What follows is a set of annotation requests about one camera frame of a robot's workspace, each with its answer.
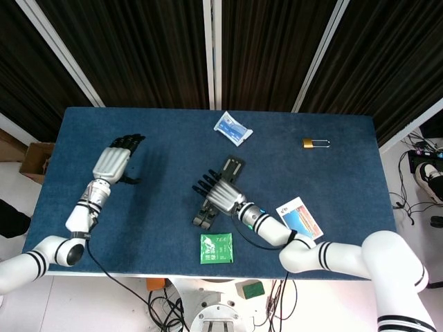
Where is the blue white plastic packet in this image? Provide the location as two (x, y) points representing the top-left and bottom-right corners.
(213, 110), (254, 148)

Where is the brass padlock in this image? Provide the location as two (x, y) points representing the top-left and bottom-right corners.
(301, 137), (332, 151)

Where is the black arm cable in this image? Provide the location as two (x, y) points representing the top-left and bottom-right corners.
(230, 210), (299, 250)
(85, 238), (153, 307)

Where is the white frame post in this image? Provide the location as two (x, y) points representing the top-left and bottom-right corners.
(291, 0), (351, 113)
(378, 98), (443, 154)
(202, 0), (223, 111)
(15, 0), (105, 108)

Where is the orange block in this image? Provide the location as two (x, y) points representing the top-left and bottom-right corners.
(145, 277), (168, 292)

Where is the dark pleated curtain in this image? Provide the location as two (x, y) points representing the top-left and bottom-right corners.
(0, 0), (443, 148)

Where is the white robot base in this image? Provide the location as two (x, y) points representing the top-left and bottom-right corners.
(189, 276), (248, 332)

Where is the thin black cable tangle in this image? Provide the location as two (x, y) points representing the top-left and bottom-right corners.
(390, 131), (443, 230)

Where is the black white shoe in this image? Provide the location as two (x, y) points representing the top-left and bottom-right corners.
(415, 162), (443, 203)

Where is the black electronic device with plugs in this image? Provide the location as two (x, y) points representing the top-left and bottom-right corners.
(407, 147), (443, 174)

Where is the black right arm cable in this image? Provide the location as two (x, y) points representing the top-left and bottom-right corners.
(230, 210), (299, 250)

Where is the brown cardboard box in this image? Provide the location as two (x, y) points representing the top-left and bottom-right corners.
(19, 141), (55, 185)

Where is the postcard with blue red picture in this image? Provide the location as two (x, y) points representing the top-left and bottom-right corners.
(275, 196), (325, 240)

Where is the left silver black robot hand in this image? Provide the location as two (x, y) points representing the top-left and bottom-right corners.
(92, 133), (146, 186)

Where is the green tea sachet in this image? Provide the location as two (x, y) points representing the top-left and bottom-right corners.
(199, 233), (233, 266)

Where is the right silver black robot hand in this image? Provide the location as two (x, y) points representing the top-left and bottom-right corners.
(192, 169), (247, 217)

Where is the green topped box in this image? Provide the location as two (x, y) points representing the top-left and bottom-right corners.
(235, 279), (266, 300)

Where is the black floor cable tangle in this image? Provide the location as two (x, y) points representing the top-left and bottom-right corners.
(147, 289), (190, 332)

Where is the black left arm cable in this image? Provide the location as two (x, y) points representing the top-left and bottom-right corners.
(85, 238), (153, 307)

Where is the blue table cloth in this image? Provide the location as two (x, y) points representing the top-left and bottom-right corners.
(22, 106), (408, 283)

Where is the black folding stand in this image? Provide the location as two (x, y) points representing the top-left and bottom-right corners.
(192, 157), (246, 229)

